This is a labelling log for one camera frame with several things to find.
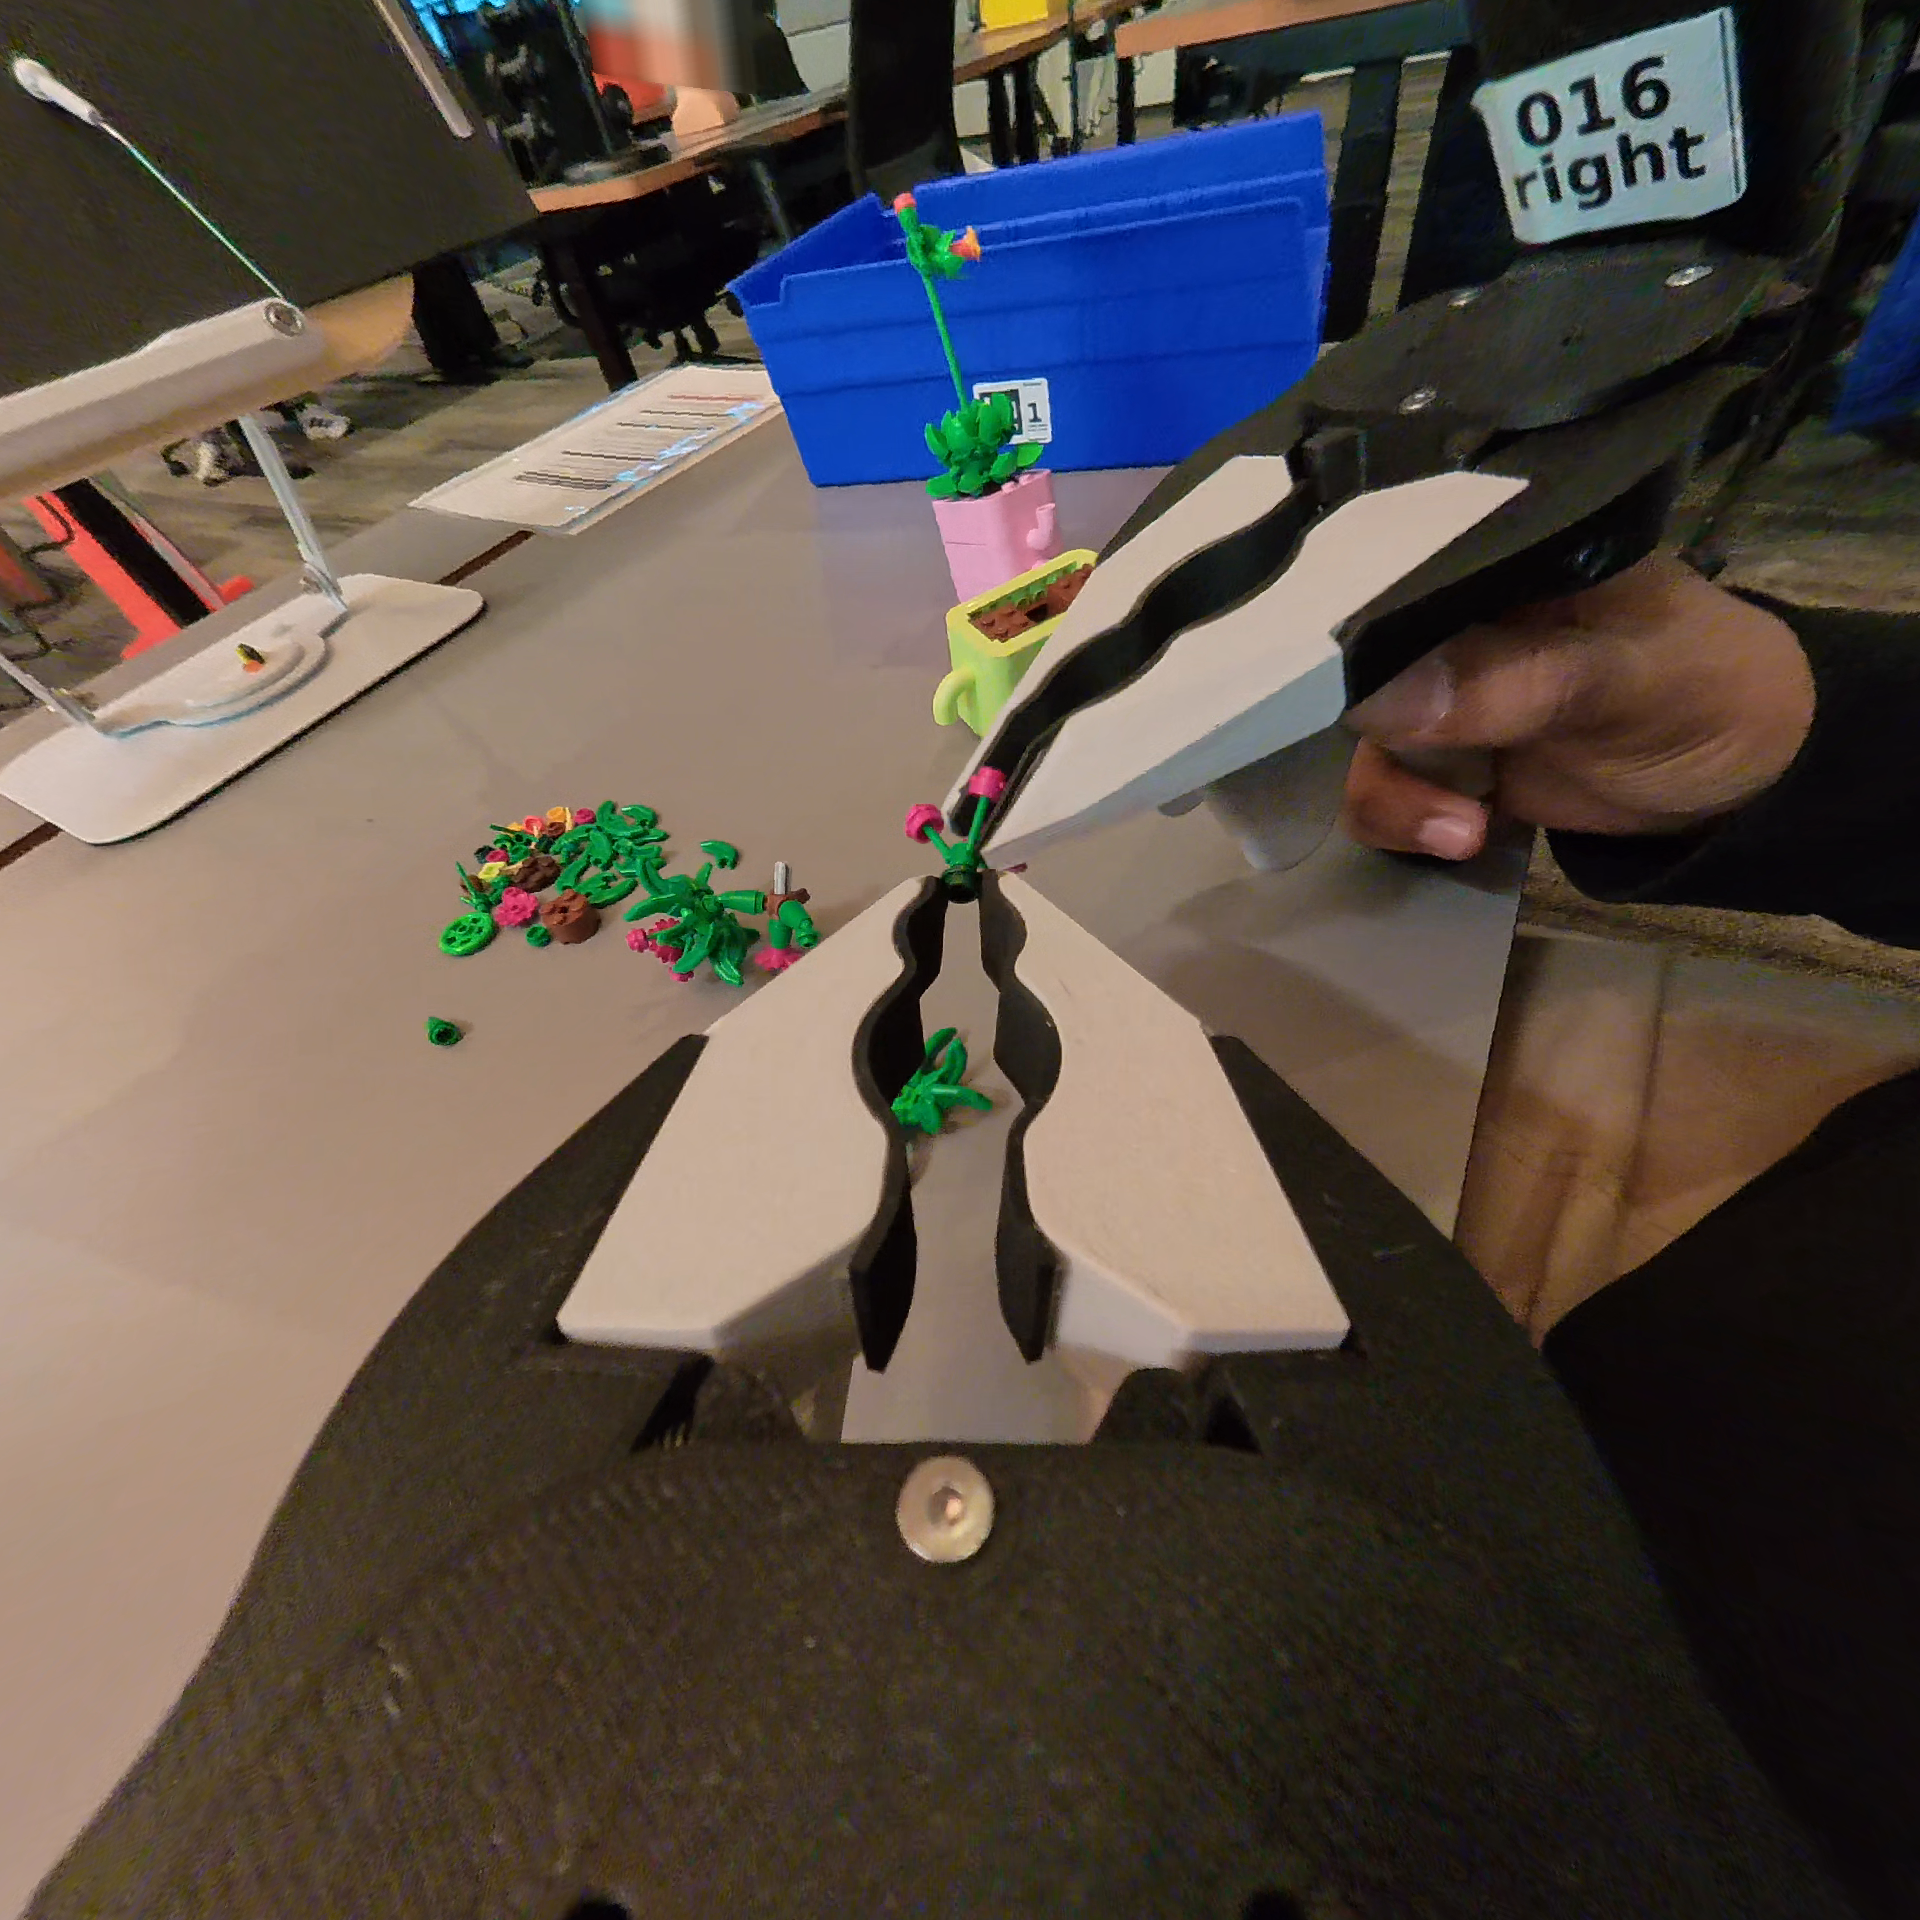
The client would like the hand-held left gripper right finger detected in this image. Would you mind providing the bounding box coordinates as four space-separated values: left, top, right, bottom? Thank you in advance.
979 870 1352 1369

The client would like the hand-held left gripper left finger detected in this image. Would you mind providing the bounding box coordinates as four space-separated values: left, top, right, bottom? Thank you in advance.
555 872 940 1373

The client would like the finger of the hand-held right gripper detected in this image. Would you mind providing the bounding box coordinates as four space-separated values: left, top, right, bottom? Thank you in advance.
948 454 1327 804
979 470 1531 872

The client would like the green toy leaf cluster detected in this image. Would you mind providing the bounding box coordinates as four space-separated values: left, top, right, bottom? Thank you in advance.
890 1025 995 1135

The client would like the person's right forearm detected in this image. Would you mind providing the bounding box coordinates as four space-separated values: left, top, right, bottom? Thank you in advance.
1530 591 1920 950

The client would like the person's right hand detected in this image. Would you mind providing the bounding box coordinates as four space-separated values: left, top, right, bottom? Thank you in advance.
1341 555 1816 859

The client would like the pink toy pot with plant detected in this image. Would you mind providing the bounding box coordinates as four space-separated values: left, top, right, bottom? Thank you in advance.
892 192 1062 601

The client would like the lime toy brick pot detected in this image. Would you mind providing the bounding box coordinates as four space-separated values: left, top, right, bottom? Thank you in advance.
932 549 1100 731

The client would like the blue plastic bin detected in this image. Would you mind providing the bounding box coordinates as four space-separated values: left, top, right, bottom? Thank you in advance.
726 112 1334 489

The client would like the green leafy toy plant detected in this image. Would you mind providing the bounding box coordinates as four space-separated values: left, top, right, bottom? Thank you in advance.
621 862 768 988

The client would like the blue cloth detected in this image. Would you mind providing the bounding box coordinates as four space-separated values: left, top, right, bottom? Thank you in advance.
1837 209 1920 436

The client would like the pile of small toy pieces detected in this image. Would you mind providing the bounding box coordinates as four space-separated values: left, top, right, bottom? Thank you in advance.
439 800 741 963

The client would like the beige quilted cloth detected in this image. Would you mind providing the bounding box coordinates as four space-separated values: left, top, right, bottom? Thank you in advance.
1463 885 1920 1344

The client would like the laminated paper sheet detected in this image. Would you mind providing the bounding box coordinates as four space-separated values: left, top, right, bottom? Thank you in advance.
410 363 782 535

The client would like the white monitor stand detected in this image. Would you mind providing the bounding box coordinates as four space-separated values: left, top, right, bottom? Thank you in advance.
0 296 485 845

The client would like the dark computer monitor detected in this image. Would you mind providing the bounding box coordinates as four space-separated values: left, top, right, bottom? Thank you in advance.
0 0 542 396

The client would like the red metal frame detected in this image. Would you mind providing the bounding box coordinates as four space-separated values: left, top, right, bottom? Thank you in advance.
22 470 256 663

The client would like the white cable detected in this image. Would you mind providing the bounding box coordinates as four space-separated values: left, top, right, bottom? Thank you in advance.
12 56 288 308

